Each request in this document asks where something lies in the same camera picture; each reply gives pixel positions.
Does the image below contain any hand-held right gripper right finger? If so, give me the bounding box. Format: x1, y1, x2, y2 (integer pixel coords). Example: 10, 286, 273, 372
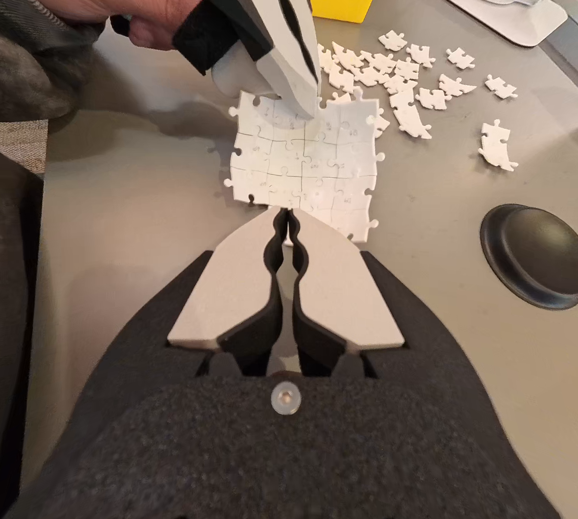
289, 207, 406, 377

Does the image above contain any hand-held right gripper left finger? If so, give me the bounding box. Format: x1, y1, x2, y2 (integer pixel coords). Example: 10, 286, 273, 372
167, 207, 290, 377

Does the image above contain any curved assembled puzzle section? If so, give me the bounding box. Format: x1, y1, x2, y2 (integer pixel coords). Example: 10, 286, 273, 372
223, 88, 386, 243

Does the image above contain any pile of white puzzle pieces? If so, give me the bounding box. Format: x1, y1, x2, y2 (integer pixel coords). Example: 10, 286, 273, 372
316, 30, 519, 140

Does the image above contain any joined white puzzle piece pair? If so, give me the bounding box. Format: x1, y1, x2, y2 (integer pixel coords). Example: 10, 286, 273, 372
478, 119, 519, 172

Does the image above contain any black round stand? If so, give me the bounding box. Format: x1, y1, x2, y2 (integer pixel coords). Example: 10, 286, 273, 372
480, 204, 578, 310

